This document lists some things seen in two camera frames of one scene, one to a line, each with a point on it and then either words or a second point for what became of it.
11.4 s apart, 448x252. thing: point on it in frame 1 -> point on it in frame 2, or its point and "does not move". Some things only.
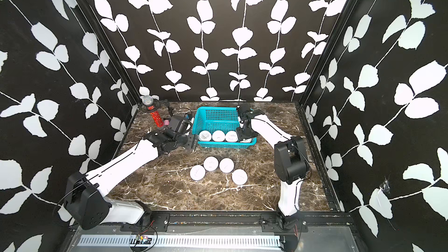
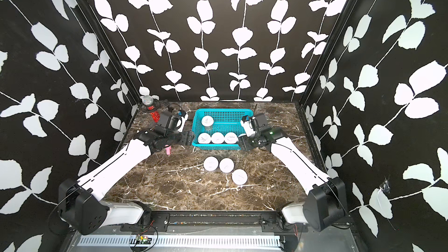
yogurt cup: (210, 163) does not move
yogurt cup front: (197, 172) -> (207, 121)
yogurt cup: (231, 136) does not move
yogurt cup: (240, 177) does not move
